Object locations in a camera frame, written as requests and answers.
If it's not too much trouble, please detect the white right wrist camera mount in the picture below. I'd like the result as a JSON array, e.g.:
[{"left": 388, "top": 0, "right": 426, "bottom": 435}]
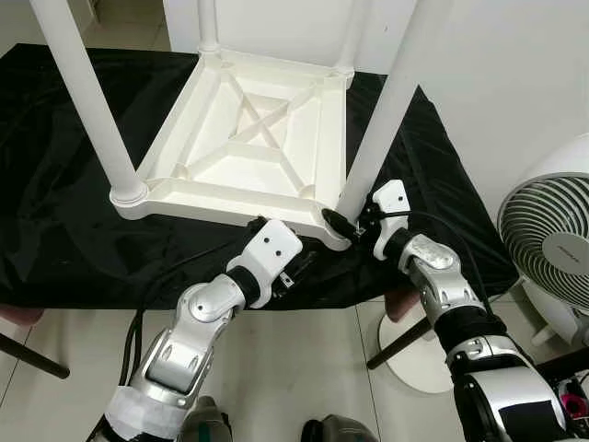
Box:
[{"left": 370, "top": 180, "right": 410, "bottom": 261}]

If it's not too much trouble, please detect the magenta round object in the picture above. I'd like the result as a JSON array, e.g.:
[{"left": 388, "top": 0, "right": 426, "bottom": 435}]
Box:
[{"left": 563, "top": 391, "right": 589, "bottom": 417}]

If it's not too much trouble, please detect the dark grey robot left foot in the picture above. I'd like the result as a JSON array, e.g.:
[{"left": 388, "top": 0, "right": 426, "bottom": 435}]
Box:
[{"left": 179, "top": 398, "right": 233, "bottom": 442}]

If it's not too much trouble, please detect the white round floor base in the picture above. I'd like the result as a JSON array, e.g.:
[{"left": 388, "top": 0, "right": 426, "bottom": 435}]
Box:
[{"left": 377, "top": 302, "right": 456, "bottom": 395}]

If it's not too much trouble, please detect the black tablecloth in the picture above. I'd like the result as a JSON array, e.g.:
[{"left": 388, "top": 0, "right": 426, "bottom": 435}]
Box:
[{"left": 0, "top": 41, "right": 518, "bottom": 312}]

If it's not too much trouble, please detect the dark grey robot right foot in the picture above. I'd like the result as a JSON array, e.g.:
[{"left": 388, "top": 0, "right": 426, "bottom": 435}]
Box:
[{"left": 302, "top": 414, "right": 378, "bottom": 442}]

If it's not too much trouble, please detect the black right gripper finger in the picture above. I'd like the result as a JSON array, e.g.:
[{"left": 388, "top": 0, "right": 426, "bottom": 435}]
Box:
[{"left": 320, "top": 208, "right": 360, "bottom": 245}]

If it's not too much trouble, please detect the white floor fan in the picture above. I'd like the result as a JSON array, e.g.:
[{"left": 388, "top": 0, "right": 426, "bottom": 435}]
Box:
[{"left": 497, "top": 134, "right": 589, "bottom": 346}]

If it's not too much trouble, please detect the white plastic table top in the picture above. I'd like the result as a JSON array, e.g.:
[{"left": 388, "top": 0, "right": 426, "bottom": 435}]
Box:
[{"left": 110, "top": 48, "right": 358, "bottom": 251}]

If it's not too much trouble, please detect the black metal table leg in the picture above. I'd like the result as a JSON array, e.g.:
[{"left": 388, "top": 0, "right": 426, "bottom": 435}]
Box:
[
  {"left": 0, "top": 331, "right": 72, "bottom": 380},
  {"left": 366, "top": 318, "right": 433, "bottom": 371}
]

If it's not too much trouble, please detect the small pink object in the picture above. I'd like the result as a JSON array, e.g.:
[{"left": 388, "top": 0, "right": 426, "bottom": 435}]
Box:
[{"left": 385, "top": 287, "right": 420, "bottom": 319}]

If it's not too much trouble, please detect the dark grey robot foot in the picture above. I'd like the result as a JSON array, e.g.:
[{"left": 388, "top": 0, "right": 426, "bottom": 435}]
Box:
[
  {"left": 302, "top": 414, "right": 378, "bottom": 442},
  {"left": 179, "top": 398, "right": 233, "bottom": 442}
]

